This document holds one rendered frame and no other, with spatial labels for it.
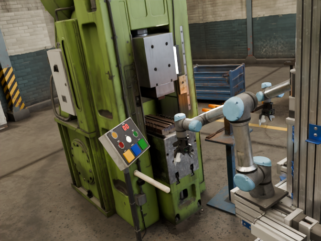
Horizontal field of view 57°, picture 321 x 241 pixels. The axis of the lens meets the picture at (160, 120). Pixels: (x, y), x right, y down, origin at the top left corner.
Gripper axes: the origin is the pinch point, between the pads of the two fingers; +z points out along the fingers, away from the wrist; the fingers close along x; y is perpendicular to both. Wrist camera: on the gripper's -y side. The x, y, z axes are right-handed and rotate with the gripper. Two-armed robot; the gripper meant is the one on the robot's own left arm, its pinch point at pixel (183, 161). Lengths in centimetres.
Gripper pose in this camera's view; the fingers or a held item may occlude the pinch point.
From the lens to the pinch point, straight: 211.1
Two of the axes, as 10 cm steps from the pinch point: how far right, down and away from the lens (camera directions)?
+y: 5.7, 2.0, -8.0
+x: 8.1, -2.9, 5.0
